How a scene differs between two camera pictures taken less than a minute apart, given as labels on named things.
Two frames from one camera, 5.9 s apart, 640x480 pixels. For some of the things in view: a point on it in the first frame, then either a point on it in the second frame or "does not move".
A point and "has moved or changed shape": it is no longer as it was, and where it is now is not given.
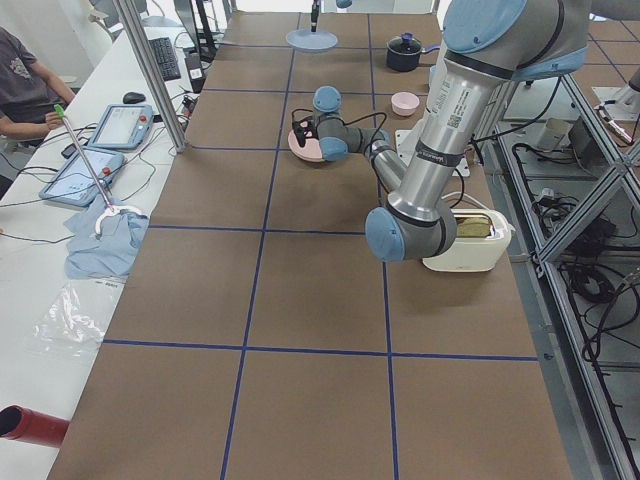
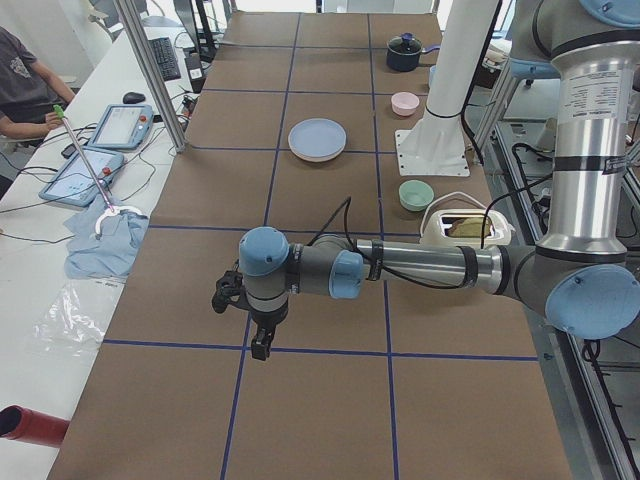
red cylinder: (18, 422) does not move
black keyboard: (166, 57) does not move
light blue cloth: (108, 254) does not move
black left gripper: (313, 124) -> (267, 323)
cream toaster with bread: (482, 241) does not move
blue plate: (306, 41) has moved or changed shape
